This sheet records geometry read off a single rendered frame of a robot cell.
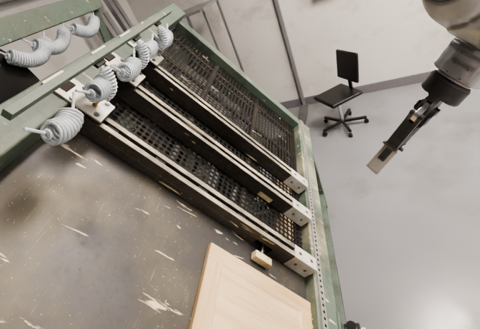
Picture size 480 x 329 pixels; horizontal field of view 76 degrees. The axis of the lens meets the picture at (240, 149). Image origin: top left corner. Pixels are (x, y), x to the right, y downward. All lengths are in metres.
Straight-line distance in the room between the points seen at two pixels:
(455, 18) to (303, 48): 3.86
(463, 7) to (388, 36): 3.85
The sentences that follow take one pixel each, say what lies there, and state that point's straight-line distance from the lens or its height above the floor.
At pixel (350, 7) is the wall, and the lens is 4.18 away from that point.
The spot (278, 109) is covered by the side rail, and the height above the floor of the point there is 1.06.
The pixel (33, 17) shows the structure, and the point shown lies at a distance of 1.90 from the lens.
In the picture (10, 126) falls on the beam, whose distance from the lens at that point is 0.93.
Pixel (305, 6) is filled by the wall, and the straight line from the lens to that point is 4.17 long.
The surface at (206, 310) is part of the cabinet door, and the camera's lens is 0.99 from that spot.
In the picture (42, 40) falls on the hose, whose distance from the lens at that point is 1.86.
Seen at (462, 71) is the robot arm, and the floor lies 1.77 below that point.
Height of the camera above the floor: 2.05
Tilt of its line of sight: 30 degrees down
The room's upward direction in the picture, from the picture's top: 23 degrees counter-clockwise
